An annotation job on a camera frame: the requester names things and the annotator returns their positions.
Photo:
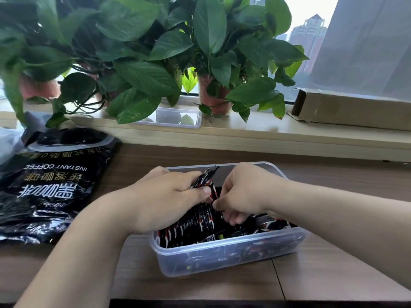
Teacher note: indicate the grey curtain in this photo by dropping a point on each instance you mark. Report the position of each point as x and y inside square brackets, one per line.
[366, 44]

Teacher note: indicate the clear plastic bag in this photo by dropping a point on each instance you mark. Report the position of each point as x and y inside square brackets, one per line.
[9, 144]

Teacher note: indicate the clear plastic lid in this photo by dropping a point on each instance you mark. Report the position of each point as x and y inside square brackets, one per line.
[175, 118]

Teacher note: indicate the large black coffee bag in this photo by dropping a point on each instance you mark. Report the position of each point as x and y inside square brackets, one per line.
[48, 189]

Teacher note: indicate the light wooden window ledge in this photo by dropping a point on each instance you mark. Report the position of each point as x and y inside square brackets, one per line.
[273, 134]

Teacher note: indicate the large green leafy plant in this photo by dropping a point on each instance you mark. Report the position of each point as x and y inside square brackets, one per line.
[128, 35]

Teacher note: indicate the person's left hand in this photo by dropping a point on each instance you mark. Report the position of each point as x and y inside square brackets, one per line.
[160, 202]

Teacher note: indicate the clear plastic container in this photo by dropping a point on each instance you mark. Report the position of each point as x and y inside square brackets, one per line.
[224, 256]

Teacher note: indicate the person's left forearm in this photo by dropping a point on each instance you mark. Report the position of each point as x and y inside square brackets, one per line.
[80, 253]

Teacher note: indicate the reddish plant pot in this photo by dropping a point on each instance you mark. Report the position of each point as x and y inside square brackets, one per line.
[215, 101]

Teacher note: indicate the long cardboard box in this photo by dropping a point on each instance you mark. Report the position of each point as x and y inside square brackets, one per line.
[350, 110]

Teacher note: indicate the pile of black coffee sachets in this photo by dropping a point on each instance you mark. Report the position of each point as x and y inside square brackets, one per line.
[199, 226]

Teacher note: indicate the person's right hand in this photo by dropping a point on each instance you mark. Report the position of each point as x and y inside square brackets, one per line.
[250, 189]

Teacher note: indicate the pink plant pot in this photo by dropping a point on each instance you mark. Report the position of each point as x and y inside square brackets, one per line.
[40, 88]

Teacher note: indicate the black sachet bundle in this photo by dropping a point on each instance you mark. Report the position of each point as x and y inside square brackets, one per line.
[205, 178]

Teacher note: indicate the person's right forearm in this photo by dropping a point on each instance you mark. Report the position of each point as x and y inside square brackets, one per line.
[346, 221]

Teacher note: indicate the person's left thumb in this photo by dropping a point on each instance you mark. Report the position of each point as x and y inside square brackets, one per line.
[198, 195]

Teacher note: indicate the person's right thumb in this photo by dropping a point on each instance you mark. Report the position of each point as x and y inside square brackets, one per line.
[222, 197]

